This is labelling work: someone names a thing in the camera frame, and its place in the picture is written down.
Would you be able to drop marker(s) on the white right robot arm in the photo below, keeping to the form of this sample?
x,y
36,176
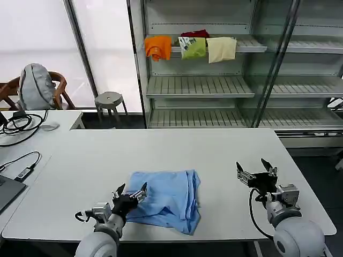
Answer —
x,y
292,227

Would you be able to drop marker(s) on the black power adapter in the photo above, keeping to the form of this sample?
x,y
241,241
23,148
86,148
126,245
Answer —
x,y
18,115

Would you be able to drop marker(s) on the grey laptop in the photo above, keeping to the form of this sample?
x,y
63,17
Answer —
x,y
8,191

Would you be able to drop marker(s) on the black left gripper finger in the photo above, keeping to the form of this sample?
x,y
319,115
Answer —
x,y
140,193
118,191

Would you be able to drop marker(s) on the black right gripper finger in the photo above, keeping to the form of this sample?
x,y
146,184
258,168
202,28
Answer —
x,y
243,175
272,170

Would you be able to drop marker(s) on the white steel shelf rack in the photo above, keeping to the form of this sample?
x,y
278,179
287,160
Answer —
x,y
198,80

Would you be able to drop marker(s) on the pale grey computer mouse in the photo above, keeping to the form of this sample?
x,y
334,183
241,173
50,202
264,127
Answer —
x,y
51,126

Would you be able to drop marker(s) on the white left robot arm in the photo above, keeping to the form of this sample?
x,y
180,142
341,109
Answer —
x,y
104,235

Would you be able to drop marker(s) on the grey backpack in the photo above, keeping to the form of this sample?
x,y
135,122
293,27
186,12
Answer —
x,y
36,85

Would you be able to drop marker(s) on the light blue cloth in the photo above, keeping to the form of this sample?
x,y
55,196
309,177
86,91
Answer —
x,y
166,198

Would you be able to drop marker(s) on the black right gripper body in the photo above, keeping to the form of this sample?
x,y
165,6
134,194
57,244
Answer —
x,y
264,182

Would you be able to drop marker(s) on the white caster leg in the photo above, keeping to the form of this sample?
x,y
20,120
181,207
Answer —
x,y
336,103
339,160

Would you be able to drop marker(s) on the brown wooden chair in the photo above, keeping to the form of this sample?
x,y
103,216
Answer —
x,y
63,88

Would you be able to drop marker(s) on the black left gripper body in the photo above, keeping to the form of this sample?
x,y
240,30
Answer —
x,y
124,204

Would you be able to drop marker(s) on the grey round stool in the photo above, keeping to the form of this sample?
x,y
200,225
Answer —
x,y
108,99

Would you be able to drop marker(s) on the glass door shelf cabinet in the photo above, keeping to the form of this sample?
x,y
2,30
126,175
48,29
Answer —
x,y
305,80

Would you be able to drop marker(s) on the grey window frame post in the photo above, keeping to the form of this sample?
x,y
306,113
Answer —
x,y
80,48

